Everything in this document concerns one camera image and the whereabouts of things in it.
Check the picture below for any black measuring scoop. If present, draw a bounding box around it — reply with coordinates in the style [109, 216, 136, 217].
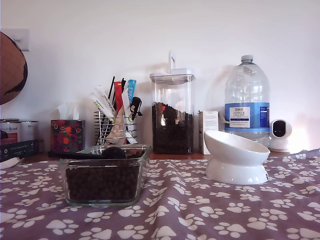
[47, 146, 127, 161]

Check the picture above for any white tilted cat bowl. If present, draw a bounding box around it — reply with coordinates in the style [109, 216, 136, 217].
[203, 129, 272, 186]

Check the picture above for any clear kibble canister white lid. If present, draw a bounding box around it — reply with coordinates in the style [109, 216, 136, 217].
[149, 51, 196, 155]

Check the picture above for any black clip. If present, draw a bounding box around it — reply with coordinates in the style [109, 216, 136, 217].
[129, 96, 144, 117]

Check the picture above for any blue sachet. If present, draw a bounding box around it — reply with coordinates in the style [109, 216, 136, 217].
[126, 79, 138, 104]

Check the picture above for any white carton box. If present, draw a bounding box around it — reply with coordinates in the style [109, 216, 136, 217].
[198, 110, 226, 155]

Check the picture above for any white sachet red print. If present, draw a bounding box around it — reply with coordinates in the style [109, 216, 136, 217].
[94, 85, 119, 117]

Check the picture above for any white sachet green print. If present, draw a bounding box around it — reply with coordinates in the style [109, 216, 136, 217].
[87, 91, 116, 118]

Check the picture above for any glass container of kibble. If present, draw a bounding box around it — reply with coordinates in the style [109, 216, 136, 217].
[58, 144, 153, 208]

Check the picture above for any white tissue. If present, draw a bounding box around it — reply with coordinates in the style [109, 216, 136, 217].
[56, 101, 81, 121]

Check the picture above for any large clear water bottle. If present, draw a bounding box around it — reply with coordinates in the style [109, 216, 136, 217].
[224, 54, 271, 149]

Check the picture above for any purple paw print cloth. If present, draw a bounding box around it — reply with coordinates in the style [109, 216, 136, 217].
[0, 149, 320, 240]

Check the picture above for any floral tissue box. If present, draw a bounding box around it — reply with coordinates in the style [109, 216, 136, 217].
[50, 119, 86, 154]

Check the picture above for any tin can white label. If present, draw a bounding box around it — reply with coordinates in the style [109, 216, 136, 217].
[19, 120, 40, 142]

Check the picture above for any dark green printed box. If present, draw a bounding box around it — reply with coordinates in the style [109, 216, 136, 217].
[0, 138, 40, 163]

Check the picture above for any tin can dark label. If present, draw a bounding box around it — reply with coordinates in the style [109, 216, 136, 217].
[0, 118, 21, 146]

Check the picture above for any round wooden board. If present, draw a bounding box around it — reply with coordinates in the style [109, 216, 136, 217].
[0, 31, 29, 106]

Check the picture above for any white sachet green ring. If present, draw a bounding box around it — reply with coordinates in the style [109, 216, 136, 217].
[120, 87, 139, 145]

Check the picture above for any chrome wire holder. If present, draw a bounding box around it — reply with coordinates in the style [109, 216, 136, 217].
[93, 109, 138, 146]

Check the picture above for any small white round camera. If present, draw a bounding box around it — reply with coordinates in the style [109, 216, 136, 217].
[268, 118, 293, 152]

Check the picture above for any white wall switch plate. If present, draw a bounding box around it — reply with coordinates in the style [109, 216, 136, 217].
[0, 28, 31, 53]

